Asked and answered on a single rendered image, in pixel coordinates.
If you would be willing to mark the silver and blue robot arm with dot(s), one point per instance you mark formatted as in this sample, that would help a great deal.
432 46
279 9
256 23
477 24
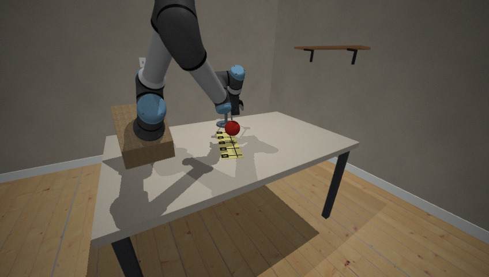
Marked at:
176 34

